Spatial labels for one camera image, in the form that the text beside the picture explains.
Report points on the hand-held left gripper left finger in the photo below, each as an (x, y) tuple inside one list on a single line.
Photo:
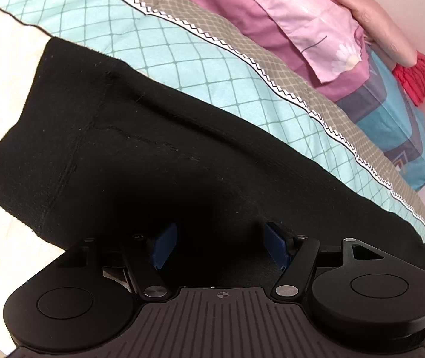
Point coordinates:
[(165, 244)]

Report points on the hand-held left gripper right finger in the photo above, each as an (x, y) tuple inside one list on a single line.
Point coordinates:
[(275, 244)]

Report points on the black pants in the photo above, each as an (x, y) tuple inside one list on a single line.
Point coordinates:
[(122, 156)]

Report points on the blue patterned pillow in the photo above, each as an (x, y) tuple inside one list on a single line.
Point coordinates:
[(395, 130)]

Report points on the patterned quilt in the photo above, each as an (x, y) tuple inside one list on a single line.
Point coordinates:
[(197, 67)]

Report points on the red fringed cloth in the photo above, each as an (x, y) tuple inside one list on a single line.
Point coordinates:
[(417, 78)]

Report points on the pink purple blanket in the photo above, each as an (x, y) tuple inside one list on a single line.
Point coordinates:
[(257, 18)]

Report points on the pink folded cloth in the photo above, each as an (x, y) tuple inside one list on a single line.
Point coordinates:
[(376, 18)]

